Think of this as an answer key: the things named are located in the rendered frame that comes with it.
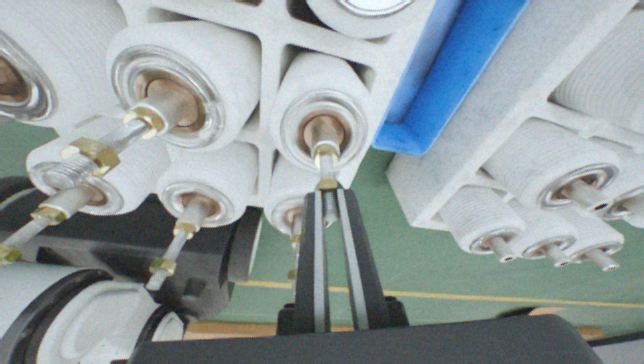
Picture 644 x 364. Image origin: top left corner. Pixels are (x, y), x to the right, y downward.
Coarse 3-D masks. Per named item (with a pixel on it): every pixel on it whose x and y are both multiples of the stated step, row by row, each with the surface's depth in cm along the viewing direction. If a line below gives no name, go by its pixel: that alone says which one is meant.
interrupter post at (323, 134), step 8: (320, 128) 15; (328, 128) 15; (312, 136) 15; (320, 136) 14; (328, 136) 14; (336, 136) 15; (312, 144) 14; (320, 144) 14; (328, 144) 14; (336, 144) 14; (312, 152) 14
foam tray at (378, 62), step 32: (128, 0) 15; (160, 0) 15; (192, 0) 15; (224, 0) 16; (256, 0) 23; (288, 0) 17; (256, 32) 17; (288, 32) 17; (320, 32) 17; (416, 32) 17; (288, 64) 28; (352, 64) 29; (384, 64) 19; (384, 96) 21; (64, 128) 22; (256, 128) 24; (256, 192) 32
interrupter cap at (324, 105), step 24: (312, 96) 14; (336, 96) 14; (288, 120) 15; (312, 120) 15; (336, 120) 16; (360, 120) 15; (288, 144) 17; (360, 144) 17; (312, 168) 18; (336, 168) 18
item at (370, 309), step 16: (352, 192) 9; (352, 208) 8; (352, 224) 8; (352, 240) 7; (368, 240) 7; (352, 256) 6; (368, 256) 6; (352, 272) 6; (368, 272) 6; (352, 288) 6; (368, 288) 6; (352, 304) 7; (368, 304) 5; (384, 304) 5; (400, 304) 6; (352, 320) 7; (368, 320) 5; (384, 320) 5; (400, 320) 6
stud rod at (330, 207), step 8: (320, 160) 13; (328, 160) 13; (320, 168) 13; (328, 168) 12; (320, 176) 12; (328, 176) 11; (328, 192) 10; (328, 200) 10; (336, 200) 10; (328, 208) 9; (336, 208) 10; (328, 216) 10; (336, 216) 10
